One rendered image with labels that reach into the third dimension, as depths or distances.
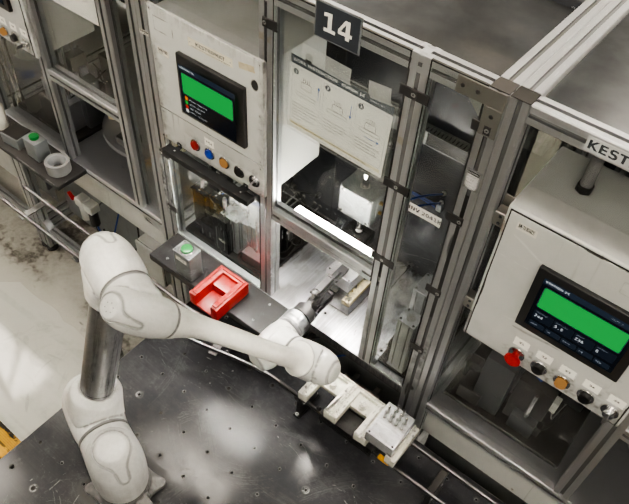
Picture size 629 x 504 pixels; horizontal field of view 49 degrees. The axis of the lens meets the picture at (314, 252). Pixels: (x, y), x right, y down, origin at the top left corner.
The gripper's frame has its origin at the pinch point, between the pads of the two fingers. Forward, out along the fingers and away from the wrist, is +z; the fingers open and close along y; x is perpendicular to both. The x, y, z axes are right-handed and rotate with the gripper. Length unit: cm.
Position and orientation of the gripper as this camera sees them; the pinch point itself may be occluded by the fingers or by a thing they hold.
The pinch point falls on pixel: (339, 278)
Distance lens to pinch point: 226.5
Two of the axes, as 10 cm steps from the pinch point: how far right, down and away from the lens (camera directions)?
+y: 0.2, -6.3, -7.7
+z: 6.3, -5.9, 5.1
